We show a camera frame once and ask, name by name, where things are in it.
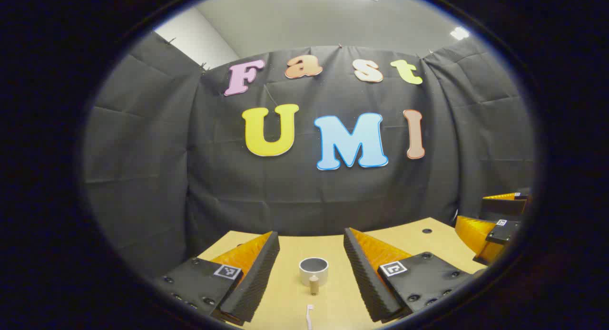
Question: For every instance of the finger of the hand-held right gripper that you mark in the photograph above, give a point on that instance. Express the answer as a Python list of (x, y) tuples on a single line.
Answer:
[(502, 232), (502, 208)]

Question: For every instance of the wooden desktop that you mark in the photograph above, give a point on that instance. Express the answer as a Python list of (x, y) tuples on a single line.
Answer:
[(309, 247)]

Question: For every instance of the white toothbrush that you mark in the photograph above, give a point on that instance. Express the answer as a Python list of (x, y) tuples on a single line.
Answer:
[(309, 315)]

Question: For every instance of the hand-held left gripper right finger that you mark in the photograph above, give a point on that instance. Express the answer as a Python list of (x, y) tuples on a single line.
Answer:
[(364, 273)]

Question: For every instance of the white cup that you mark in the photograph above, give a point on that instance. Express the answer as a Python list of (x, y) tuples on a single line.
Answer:
[(314, 273)]

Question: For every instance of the black backdrop cloth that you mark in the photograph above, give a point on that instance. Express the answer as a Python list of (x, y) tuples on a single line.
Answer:
[(142, 154)]

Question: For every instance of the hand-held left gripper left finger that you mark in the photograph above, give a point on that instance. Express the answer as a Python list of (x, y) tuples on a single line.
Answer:
[(257, 277)]

